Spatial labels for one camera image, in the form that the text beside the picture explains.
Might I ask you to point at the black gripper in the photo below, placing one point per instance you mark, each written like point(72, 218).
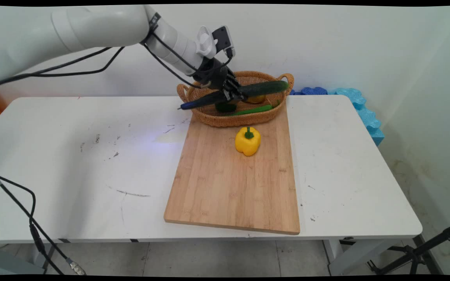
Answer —
point(215, 74)

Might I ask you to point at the long dark green cucumber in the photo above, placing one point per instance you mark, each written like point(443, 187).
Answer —
point(266, 88)

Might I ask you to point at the green bell pepper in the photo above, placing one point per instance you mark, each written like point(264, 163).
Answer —
point(226, 107)

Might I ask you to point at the brown potato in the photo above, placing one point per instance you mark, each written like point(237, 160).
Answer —
point(257, 99)

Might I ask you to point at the light green chili pepper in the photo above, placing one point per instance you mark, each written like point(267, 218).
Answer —
point(254, 110)

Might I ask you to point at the woven wicker basket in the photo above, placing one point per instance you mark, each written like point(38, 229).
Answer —
point(268, 105)

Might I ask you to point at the yellow bell pepper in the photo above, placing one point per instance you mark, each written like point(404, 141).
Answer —
point(247, 143)

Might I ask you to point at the wooden cutting board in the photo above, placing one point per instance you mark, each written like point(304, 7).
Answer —
point(229, 175)

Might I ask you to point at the light blue foam block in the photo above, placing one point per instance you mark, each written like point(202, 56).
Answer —
point(367, 117)

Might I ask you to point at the white table leg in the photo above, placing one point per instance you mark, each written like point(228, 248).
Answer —
point(39, 253)
point(359, 253)

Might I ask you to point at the black tripod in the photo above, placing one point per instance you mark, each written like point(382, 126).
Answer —
point(416, 253)

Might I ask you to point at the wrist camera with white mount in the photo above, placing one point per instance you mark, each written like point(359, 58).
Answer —
point(215, 41)

